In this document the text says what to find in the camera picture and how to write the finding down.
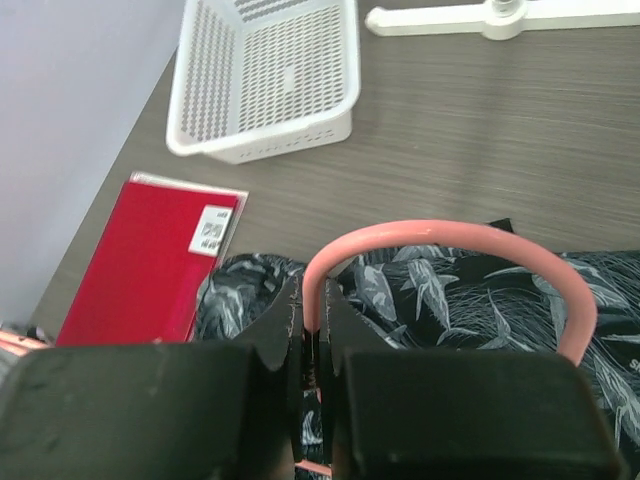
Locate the white perforated plastic basket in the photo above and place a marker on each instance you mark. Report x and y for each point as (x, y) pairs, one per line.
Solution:
(257, 79)

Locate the dark shark-print shorts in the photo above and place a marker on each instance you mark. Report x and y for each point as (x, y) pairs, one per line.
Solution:
(417, 297)

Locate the pink wire hanger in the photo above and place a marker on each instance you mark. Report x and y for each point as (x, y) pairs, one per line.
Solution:
(581, 305)

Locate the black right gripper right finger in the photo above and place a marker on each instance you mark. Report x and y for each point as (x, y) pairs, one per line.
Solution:
(502, 411)

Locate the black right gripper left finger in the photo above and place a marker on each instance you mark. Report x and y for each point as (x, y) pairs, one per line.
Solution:
(215, 409)

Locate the red notebook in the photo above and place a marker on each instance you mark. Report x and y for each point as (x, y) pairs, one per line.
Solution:
(162, 240)

